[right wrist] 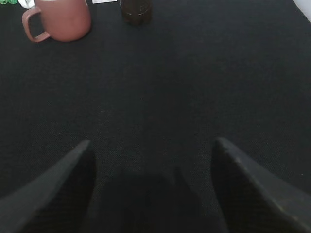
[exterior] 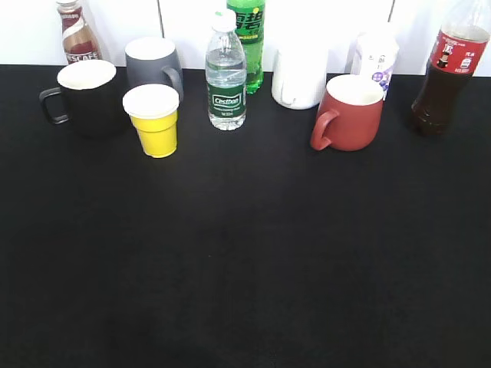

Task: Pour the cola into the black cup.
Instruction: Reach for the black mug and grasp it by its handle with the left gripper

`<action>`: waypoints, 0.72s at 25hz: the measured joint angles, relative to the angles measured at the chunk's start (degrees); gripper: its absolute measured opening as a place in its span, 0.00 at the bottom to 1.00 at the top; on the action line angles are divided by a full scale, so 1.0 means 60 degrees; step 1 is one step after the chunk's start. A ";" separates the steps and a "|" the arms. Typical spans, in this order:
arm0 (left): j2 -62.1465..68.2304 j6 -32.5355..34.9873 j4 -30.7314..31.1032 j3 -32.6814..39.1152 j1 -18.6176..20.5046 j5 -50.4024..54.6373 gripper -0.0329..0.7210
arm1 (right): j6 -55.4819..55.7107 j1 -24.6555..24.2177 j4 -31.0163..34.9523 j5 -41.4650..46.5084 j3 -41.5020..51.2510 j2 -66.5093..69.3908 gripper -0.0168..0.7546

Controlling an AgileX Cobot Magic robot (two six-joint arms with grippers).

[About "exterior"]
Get white mug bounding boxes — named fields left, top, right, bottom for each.
left=272, top=48, right=328, bottom=110

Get red mug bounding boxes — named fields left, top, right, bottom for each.
left=310, top=74, right=384, bottom=152

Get grey mug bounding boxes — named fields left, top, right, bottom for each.
left=125, top=37, right=184, bottom=101

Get Nescafe coffee bottle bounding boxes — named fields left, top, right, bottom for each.
left=56, top=1, right=103, bottom=64

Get yellow paper cup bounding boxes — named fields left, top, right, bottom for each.
left=122, top=84, right=180, bottom=158

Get clear water bottle green label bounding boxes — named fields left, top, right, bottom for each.
left=205, top=8, right=247, bottom=131

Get white milk carton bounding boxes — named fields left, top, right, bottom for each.
left=351, top=24, right=400, bottom=99

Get black mug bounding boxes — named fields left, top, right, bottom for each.
left=38, top=60, right=126, bottom=139

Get green sprite bottle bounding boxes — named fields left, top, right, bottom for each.
left=226, top=0, right=266, bottom=94

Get cola bottle red label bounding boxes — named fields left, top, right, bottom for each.
left=411, top=1, right=490, bottom=136

